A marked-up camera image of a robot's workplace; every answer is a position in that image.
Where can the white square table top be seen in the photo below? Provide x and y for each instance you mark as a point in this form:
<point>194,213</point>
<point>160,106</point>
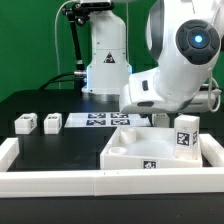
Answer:
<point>144,148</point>

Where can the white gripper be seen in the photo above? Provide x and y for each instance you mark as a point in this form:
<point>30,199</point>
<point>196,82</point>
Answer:
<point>140,97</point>

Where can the white U-shaped fence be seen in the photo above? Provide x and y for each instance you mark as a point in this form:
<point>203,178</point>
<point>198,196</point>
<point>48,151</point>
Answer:
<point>102,183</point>

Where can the white marker sheet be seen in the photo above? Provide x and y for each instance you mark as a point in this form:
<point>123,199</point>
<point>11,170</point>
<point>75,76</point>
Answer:
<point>104,119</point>

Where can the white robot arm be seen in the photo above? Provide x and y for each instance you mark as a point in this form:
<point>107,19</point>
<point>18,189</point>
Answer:
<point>183,36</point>

